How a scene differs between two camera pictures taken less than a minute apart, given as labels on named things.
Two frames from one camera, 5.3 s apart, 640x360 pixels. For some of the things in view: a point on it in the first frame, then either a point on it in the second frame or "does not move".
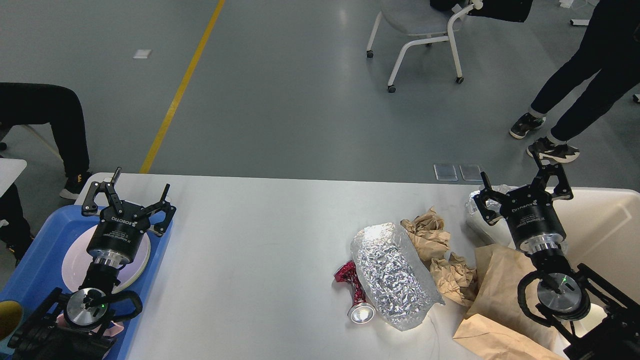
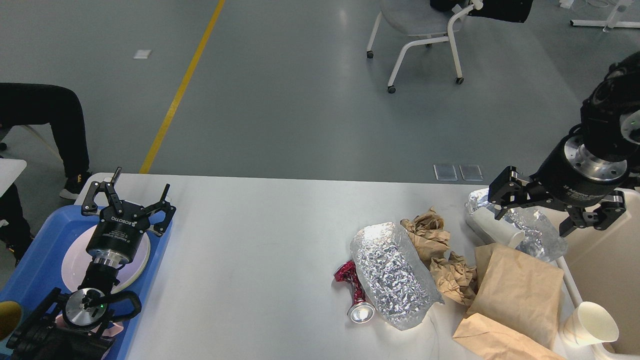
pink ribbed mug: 114,328 does not move
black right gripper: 533,219 to 570,176
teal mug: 11,314 does not move
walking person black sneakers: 613,53 to 513,11
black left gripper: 117,236 does not move
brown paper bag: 497,327 does not move
